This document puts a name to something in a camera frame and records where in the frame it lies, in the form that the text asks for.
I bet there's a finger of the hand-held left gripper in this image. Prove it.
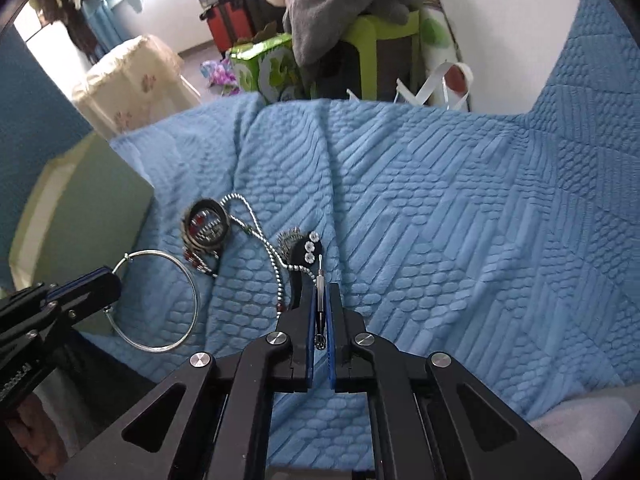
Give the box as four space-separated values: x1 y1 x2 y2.
47 266 121 307
60 285 123 324

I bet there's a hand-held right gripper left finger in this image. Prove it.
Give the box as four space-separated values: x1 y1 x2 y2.
56 284 327 480

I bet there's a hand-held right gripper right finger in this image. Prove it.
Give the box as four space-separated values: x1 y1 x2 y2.
326 284 582 480

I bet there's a pale green box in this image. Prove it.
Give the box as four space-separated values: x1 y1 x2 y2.
9 132 156 336

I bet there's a silver bangle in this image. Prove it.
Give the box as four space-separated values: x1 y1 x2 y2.
104 250 200 354

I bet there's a dark beaded bracelet stack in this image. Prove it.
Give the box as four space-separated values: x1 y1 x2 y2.
181 199 232 277

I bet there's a silver beaded chain necklace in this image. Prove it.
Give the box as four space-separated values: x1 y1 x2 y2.
220 192 302 319

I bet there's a thin metal hairpin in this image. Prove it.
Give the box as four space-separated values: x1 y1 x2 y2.
316 254 326 353

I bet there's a black rhinestone hair stick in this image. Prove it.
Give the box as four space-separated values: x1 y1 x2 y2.
289 231 325 314

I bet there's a person's left hand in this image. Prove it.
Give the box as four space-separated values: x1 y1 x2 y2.
0 395 68 480

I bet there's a silver filigree pendant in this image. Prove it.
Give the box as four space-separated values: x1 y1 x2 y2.
276 229 304 261

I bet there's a cream covered appliance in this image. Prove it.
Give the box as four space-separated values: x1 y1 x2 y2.
72 34 202 142

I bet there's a colourful cloth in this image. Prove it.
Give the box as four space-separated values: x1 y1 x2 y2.
199 57 239 96

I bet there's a blue curtain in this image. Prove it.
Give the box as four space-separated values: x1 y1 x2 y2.
81 0 127 59

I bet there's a green printed cardboard box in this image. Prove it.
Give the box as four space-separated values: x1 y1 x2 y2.
228 32 309 104

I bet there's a red suitcase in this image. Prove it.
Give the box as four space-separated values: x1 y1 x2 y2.
199 0 257 54

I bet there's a white bag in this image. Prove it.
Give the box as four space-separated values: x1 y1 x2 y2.
345 60 474 112

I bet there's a floral printed board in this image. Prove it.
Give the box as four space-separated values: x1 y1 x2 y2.
399 0 474 114

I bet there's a grey fleece cloth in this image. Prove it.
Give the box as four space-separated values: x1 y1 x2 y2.
282 0 424 69

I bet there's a green plastic stool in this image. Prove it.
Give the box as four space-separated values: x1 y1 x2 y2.
312 10 422 104

